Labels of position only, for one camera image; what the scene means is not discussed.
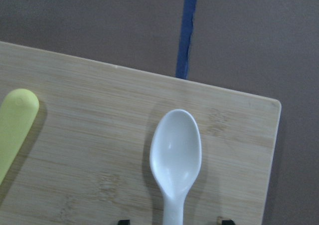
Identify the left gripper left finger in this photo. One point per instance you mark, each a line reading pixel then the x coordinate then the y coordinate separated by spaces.
pixel 124 222

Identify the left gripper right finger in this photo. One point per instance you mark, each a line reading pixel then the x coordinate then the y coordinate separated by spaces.
pixel 225 221

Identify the white plastic spoon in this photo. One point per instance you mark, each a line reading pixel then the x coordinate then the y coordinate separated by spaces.
pixel 175 161

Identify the bamboo cutting board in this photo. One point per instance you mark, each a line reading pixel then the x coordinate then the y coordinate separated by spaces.
pixel 86 158

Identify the yellow plastic knife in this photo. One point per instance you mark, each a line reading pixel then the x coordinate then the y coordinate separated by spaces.
pixel 17 114

